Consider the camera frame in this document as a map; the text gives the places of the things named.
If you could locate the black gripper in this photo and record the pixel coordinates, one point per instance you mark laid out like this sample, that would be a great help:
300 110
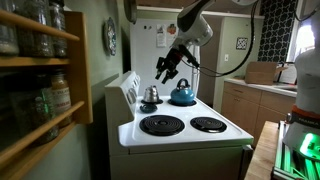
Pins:
175 58

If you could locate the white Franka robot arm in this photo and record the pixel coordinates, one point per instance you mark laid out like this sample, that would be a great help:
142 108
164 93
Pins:
196 26

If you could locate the white electric stove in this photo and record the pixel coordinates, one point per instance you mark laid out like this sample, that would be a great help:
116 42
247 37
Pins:
180 156

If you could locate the white refrigerator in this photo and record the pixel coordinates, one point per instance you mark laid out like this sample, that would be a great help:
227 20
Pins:
146 63

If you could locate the silver tea kettle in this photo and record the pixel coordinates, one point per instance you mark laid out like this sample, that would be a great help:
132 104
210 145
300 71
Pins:
151 94

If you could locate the blue tea kettle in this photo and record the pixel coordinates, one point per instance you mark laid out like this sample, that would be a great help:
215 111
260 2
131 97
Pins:
182 95

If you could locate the black coil burner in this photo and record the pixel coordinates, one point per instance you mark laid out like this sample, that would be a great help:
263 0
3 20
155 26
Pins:
160 101
191 103
208 124
161 125

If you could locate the white paper sheet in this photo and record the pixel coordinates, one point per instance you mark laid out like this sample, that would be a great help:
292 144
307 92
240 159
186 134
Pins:
161 36

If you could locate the white knob marked rear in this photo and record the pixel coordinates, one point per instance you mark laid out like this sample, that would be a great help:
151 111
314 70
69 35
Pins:
134 91

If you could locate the white knob marked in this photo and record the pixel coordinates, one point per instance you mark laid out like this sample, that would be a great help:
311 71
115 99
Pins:
130 98
134 91

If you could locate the paper with red picture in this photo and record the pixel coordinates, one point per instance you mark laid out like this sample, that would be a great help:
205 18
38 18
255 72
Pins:
171 31

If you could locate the white knob marked front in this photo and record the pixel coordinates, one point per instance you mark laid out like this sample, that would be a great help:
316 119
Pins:
130 98

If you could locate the black hanging frying pan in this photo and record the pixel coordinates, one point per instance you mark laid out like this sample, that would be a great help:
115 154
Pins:
130 10

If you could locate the wooden spice rack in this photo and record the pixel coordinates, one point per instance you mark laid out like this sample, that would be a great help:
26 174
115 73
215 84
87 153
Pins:
78 66

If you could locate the light wood kitchen cabinet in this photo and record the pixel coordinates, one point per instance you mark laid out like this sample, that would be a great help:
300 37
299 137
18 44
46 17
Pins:
246 106

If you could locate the wooden overhead cabinet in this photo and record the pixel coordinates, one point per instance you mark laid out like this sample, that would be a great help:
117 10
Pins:
226 8

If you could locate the cardboard box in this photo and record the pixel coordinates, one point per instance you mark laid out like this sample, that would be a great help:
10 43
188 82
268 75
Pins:
261 72

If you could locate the spice jar with beige label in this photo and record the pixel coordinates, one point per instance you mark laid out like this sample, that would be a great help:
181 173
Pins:
61 96

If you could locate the black patterned curtain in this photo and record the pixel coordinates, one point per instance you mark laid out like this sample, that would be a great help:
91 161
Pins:
276 26

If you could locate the dark glass spice jar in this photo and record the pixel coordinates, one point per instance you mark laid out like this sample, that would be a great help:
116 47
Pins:
33 111

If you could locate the window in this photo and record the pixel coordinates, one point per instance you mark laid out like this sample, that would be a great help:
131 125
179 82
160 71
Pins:
303 41

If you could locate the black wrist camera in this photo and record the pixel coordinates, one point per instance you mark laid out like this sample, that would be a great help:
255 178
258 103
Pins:
190 57

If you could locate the white light switch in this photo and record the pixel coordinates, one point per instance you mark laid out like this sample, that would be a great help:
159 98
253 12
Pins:
226 57

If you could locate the patterned square wall tile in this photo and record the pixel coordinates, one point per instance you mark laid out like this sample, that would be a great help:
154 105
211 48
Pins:
241 43

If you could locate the metal robot mount base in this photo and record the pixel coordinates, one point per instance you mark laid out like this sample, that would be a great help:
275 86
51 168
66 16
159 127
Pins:
293 163

